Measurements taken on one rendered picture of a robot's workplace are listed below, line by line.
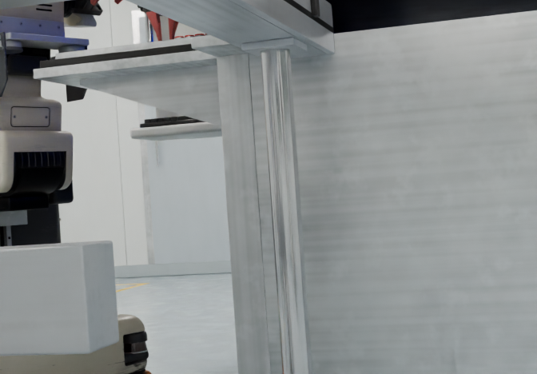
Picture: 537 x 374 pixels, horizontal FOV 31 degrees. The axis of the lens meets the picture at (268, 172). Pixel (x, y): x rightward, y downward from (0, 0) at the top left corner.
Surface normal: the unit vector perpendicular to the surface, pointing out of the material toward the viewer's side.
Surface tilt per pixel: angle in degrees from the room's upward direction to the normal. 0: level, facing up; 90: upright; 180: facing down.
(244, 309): 90
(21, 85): 98
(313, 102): 90
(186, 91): 90
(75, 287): 90
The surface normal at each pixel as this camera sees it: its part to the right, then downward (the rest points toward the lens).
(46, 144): 0.74, 0.07
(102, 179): -0.28, 0.00
